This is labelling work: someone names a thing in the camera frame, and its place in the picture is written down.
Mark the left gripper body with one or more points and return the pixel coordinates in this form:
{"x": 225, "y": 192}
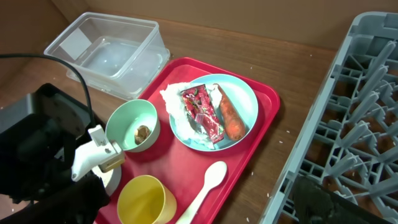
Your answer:
{"x": 37, "y": 144}

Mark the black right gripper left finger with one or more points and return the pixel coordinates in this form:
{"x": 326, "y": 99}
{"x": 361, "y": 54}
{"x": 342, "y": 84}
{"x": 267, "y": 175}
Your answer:
{"x": 56, "y": 198}

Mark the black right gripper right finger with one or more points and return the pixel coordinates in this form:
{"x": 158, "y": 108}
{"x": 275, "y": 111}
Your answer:
{"x": 314, "y": 204}

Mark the yellow plastic cup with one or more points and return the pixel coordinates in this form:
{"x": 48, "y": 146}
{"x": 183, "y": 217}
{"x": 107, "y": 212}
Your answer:
{"x": 146, "y": 200}

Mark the brown food scrap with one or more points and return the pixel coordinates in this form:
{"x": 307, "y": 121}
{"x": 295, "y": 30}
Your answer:
{"x": 141, "y": 134}

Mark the mint green bowl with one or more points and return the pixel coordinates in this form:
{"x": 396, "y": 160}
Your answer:
{"x": 127, "y": 118}

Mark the white plastic spoon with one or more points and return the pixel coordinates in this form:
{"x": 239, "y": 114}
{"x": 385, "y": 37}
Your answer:
{"x": 214, "y": 176}

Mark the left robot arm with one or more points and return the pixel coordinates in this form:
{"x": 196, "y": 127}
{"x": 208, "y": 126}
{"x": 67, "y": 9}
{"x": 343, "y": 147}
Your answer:
{"x": 50, "y": 102}

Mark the grey dishwasher rack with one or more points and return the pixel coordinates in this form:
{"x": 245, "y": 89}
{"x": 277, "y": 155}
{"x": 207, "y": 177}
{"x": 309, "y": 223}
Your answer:
{"x": 348, "y": 143}

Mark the light blue bowl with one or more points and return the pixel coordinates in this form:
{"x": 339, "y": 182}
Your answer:
{"x": 110, "y": 179}

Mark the orange carrot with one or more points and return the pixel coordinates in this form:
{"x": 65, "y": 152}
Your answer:
{"x": 233, "y": 124}

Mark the clear plastic bin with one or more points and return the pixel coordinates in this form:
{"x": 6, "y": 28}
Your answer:
{"x": 117, "y": 55}

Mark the light blue plate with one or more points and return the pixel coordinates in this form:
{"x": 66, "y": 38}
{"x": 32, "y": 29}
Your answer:
{"x": 239, "y": 92}

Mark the white crumpled napkin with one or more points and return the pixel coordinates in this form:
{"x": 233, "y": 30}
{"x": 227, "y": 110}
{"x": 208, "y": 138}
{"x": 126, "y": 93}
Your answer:
{"x": 215, "y": 96}

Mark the red snack wrapper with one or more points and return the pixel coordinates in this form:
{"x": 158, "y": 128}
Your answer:
{"x": 199, "y": 106}

